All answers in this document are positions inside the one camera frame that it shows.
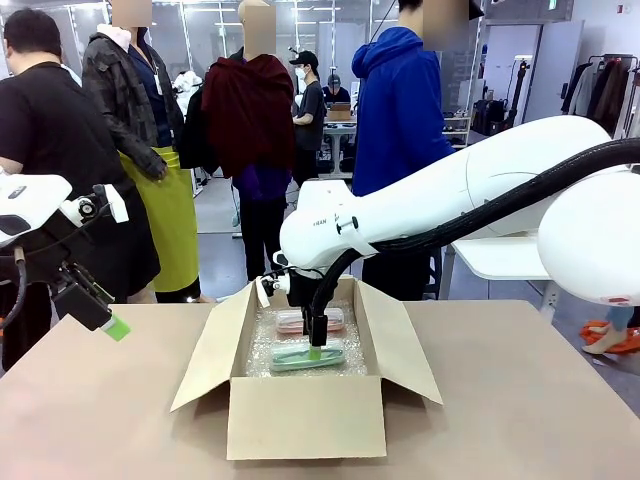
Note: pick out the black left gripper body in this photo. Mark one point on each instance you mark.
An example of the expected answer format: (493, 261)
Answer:
(80, 300)

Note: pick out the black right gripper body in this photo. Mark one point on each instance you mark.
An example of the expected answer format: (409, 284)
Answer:
(299, 290)

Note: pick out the clear case with green glasses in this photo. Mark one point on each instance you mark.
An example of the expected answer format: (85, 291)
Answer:
(290, 359)

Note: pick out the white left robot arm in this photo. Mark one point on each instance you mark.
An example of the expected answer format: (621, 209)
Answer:
(30, 195)

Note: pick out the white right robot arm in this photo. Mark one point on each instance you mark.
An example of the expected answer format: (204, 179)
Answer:
(450, 200)

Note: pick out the clear case with pink glasses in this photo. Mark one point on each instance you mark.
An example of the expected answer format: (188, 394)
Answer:
(287, 320)

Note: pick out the open cardboard shipping box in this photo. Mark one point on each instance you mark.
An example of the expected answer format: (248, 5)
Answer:
(300, 420)

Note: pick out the clear bubble wrap sheet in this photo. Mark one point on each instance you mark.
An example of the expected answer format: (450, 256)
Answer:
(260, 350)

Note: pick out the yellow-green skirt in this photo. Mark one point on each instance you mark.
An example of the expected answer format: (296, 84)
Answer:
(170, 225)

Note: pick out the background desk with box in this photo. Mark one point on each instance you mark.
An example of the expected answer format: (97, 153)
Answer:
(340, 117)

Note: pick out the man in black t-shirt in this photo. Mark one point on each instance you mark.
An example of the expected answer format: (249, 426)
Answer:
(50, 125)

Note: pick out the person with cap and mask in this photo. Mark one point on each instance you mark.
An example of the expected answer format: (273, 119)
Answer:
(310, 110)

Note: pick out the mannequin with maroon garment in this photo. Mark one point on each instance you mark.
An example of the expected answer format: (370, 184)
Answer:
(250, 115)

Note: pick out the person in blue hoodie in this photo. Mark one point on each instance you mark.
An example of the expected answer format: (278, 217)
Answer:
(395, 125)

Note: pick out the seated person in cap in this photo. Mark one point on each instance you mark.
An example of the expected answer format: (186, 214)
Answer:
(336, 92)

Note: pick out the white side table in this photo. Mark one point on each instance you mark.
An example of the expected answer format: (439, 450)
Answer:
(500, 255)

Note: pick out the mannequin in dark jacket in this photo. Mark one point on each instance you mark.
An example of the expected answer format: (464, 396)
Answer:
(125, 100)

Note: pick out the white shelf with shoes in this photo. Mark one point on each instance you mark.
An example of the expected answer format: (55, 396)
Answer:
(456, 129)

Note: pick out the black suitcases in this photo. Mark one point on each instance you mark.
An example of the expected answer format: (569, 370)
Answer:
(490, 117)

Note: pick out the orange cloth on floor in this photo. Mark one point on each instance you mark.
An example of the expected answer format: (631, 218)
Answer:
(592, 331)

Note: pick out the leg with bare foot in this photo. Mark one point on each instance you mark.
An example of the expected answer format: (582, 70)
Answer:
(607, 340)

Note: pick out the black stand with red light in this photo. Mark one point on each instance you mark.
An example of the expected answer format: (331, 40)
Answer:
(520, 90)

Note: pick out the clothes rack with coats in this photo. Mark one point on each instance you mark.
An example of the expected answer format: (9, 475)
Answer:
(605, 90)

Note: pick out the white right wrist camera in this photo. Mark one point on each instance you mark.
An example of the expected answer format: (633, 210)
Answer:
(281, 285)

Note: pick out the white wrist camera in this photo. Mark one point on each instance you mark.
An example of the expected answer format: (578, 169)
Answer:
(116, 205)
(281, 285)

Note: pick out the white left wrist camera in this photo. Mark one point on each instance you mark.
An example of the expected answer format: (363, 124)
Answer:
(116, 205)

